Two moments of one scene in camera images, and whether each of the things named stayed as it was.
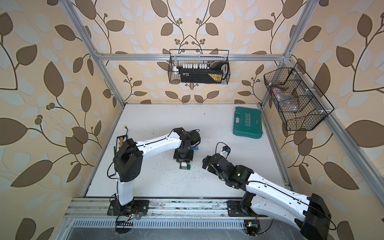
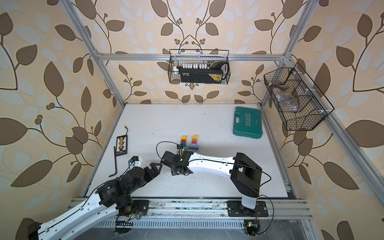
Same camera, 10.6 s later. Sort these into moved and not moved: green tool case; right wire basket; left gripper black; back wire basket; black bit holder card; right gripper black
Moved: left gripper black; right gripper black
Not moved: back wire basket; black bit holder card; right wire basket; green tool case
